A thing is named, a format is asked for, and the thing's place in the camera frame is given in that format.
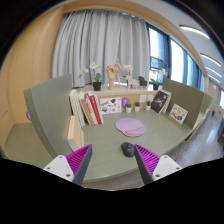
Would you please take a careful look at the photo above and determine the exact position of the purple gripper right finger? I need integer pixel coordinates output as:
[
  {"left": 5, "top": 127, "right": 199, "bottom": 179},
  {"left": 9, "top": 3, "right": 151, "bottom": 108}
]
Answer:
[{"left": 134, "top": 145, "right": 182, "bottom": 185}]

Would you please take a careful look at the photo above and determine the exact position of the small potted plant left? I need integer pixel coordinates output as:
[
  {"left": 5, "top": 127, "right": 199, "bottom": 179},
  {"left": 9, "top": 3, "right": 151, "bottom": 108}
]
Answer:
[{"left": 126, "top": 103, "right": 132, "bottom": 113}]

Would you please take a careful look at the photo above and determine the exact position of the green right desk partition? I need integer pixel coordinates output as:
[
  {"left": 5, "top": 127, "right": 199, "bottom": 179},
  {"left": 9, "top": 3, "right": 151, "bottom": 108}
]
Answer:
[{"left": 163, "top": 78, "right": 212, "bottom": 128}]

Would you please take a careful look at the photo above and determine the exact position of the red book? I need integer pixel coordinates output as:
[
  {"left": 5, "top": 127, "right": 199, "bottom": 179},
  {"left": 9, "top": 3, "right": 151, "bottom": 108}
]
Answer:
[{"left": 88, "top": 93, "right": 102, "bottom": 124}]

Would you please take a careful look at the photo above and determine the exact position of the purple round number tag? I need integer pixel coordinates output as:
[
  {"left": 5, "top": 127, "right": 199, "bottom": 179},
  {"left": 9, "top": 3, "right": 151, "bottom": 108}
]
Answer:
[{"left": 121, "top": 97, "right": 130, "bottom": 108}]

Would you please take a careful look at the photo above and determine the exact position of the wooden desk shelf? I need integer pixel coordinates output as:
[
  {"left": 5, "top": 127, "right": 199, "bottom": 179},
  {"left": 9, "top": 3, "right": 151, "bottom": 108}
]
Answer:
[{"left": 76, "top": 85, "right": 157, "bottom": 109}]

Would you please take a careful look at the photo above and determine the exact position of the small potted plant middle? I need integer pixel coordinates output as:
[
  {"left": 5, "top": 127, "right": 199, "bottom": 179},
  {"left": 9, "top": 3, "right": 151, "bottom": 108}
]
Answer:
[{"left": 134, "top": 102, "right": 140, "bottom": 112}]

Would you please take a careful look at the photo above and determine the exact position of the black computer mouse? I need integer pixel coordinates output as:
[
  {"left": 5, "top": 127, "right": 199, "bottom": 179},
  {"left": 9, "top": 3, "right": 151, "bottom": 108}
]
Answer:
[{"left": 121, "top": 142, "right": 134, "bottom": 157}]

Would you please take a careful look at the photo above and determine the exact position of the black picture book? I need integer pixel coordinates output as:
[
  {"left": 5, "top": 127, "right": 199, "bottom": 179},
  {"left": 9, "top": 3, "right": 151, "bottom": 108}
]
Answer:
[{"left": 151, "top": 89, "right": 172, "bottom": 113}]

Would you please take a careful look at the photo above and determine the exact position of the pink toy horse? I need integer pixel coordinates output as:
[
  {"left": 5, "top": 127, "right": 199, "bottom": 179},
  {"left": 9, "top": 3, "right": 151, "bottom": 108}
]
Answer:
[{"left": 126, "top": 75, "right": 138, "bottom": 89}]

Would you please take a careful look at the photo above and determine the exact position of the white illustrated card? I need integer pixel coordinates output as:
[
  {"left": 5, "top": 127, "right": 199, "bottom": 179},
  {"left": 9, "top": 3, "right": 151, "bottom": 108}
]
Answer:
[{"left": 169, "top": 104, "right": 188, "bottom": 124}]

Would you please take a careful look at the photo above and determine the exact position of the wooden hand model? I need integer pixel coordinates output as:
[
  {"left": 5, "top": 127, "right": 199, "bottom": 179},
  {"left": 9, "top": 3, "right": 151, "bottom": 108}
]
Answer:
[{"left": 106, "top": 65, "right": 115, "bottom": 90}]

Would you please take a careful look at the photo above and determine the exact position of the grey curtain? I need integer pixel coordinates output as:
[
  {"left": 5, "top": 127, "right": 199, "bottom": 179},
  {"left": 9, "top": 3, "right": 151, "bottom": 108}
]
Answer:
[{"left": 52, "top": 9, "right": 150, "bottom": 87}]

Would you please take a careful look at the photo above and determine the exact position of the white book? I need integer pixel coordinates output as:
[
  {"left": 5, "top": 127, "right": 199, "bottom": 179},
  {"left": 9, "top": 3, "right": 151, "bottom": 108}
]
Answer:
[{"left": 69, "top": 89, "right": 85, "bottom": 126}]

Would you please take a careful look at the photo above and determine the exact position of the green desk partition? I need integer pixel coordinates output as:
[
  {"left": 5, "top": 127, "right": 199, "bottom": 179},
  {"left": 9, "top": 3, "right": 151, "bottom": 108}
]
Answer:
[
  {"left": 24, "top": 74, "right": 72, "bottom": 158},
  {"left": 163, "top": 78, "right": 212, "bottom": 128}
]

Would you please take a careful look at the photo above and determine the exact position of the illustrated card on shelf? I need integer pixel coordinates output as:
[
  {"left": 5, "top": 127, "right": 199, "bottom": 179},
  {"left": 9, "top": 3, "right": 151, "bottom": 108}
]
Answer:
[{"left": 100, "top": 97, "right": 122, "bottom": 114}]

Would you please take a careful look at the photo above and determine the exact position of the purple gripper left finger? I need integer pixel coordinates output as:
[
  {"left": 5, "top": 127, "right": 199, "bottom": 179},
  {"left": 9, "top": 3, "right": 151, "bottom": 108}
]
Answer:
[{"left": 44, "top": 144, "right": 92, "bottom": 186}]

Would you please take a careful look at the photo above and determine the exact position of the wooden mannequin figure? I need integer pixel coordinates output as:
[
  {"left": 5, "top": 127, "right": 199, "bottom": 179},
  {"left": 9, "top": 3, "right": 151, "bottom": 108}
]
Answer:
[{"left": 114, "top": 58, "right": 121, "bottom": 86}]

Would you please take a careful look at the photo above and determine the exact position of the small potted plant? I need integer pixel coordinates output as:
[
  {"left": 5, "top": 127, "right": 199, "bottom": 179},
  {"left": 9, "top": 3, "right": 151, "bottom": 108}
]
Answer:
[
  {"left": 146, "top": 101, "right": 151, "bottom": 111},
  {"left": 126, "top": 103, "right": 132, "bottom": 113},
  {"left": 134, "top": 102, "right": 140, "bottom": 112}
]

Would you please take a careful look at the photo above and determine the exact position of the small potted plant right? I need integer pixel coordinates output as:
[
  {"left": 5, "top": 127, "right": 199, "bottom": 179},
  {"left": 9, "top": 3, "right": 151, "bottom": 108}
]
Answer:
[{"left": 146, "top": 101, "right": 151, "bottom": 111}]

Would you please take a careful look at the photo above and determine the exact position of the pink mouse pad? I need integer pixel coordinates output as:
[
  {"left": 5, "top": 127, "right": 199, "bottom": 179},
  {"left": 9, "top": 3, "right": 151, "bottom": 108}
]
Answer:
[{"left": 115, "top": 118, "right": 146, "bottom": 137}]

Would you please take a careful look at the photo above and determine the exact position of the black toy horse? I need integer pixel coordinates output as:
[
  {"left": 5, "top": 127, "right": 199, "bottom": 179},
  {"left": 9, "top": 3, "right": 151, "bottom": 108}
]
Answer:
[{"left": 138, "top": 76, "right": 148, "bottom": 88}]

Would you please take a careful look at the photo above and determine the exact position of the brown book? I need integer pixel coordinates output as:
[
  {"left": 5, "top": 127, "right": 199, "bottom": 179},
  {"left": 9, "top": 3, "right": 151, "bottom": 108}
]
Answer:
[{"left": 80, "top": 97, "right": 94, "bottom": 126}]

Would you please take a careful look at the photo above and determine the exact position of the green left desk partition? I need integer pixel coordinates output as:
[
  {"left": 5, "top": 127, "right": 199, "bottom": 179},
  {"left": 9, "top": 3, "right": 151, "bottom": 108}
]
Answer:
[{"left": 24, "top": 74, "right": 72, "bottom": 158}]

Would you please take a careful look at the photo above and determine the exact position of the white orchid in black pot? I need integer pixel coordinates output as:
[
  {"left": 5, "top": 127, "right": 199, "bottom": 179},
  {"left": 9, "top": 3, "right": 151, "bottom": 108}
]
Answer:
[{"left": 79, "top": 62, "right": 101, "bottom": 91}]

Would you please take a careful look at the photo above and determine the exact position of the white orchid right pot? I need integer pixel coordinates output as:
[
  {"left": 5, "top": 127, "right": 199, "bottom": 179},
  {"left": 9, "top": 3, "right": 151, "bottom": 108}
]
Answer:
[{"left": 150, "top": 68, "right": 168, "bottom": 90}]

